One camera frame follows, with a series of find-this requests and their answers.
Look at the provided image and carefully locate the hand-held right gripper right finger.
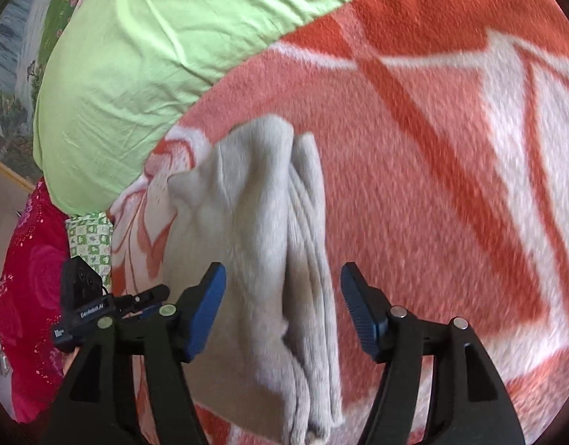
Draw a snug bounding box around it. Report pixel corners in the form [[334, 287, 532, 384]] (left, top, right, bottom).
[[340, 262, 526, 445]]

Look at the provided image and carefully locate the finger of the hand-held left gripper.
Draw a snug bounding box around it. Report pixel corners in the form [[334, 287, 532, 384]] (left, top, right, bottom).
[[113, 284, 170, 318]]

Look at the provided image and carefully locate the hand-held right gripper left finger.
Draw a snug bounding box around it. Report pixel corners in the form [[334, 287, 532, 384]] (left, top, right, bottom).
[[42, 262, 227, 445]]

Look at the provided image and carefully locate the grey knitted sweater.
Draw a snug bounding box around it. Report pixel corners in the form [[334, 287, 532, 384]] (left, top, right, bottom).
[[161, 115, 345, 445]]

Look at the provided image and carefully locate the red floral pillow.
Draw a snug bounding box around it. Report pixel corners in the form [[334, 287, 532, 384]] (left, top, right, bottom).
[[0, 176, 88, 425]]

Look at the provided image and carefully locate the green checkered pillow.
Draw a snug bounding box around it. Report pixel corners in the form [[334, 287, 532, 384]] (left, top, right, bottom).
[[66, 211, 115, 290]]

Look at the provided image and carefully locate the orange and white blanket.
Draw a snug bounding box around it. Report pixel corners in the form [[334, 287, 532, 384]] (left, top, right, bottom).
[[106, 0, 569, 445]]

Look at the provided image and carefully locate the green quilt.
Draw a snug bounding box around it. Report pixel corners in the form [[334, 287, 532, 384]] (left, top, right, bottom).
[[32, 0, 457, 216]]

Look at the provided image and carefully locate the wall poster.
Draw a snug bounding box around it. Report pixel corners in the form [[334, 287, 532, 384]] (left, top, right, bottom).
[[0, 0, 123, 191]]

